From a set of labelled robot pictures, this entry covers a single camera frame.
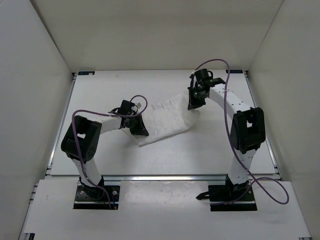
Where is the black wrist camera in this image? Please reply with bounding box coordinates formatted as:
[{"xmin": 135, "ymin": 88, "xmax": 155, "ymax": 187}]
[
  {"xmin": 109, "ymin": 100, "xmax": 137, "ymax": 116},
  {"xmin": 194, "ymin": 68, "xmax": 214, "ymax": 85}
]

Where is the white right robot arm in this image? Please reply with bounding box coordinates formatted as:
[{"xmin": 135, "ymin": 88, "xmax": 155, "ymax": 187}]
[{"xmin": 188, "ymin": 83, "xmax": 266, "ymax": 200}]

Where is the blue label right corner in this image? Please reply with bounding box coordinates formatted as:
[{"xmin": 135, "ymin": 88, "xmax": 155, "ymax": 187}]
[{"xmin": 225, "ymin": 69, "xmax": 244, "ymax": 74}]

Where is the white pleated skirt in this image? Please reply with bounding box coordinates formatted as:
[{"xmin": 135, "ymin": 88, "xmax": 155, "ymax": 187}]
[{"xmin": 122, "ymin": 91, "xmax": 201, "ymax": 147}]

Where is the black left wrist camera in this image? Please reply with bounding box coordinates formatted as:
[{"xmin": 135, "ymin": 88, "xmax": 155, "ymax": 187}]
[{"xmin": 109, "ymin": 100, "xmax": 137, "ymax": 116}]

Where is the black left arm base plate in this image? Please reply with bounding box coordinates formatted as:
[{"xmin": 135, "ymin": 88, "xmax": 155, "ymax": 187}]
[{"xmin": 73, "ymin": 184, "xmax": 121, "ymax": 210}]

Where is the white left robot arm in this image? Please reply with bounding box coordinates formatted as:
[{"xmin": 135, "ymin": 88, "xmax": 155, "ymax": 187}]
[{"xmin": 61, "ymin": 114, "xmax": 149, "ymax": 201}]

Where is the blue label left corner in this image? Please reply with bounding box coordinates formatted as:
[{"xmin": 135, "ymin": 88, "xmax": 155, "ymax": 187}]
[{"xmin": 77, "ymin": 71, "xmax": 95, "ymax": 76}]

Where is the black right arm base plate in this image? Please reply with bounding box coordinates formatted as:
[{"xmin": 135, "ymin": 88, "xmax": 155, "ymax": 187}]
[{"xmin": 196, "ymin": 185, "xmax": 258, "ymax": 212}]

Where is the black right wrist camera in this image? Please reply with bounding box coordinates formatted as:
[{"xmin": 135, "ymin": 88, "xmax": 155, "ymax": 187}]
[{"xmin": 194, "ymin": 68, "xmax": 214, "ymax": 85}]

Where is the blue label corner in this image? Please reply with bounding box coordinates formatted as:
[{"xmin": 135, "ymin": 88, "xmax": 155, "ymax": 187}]
[
  {"xmin": 77, "ymin": 71, "xmax": 95, "ymax": 76},
  {"xmin": 225, "ymin": 69, "xmax": 244, "ymax": 74}
]

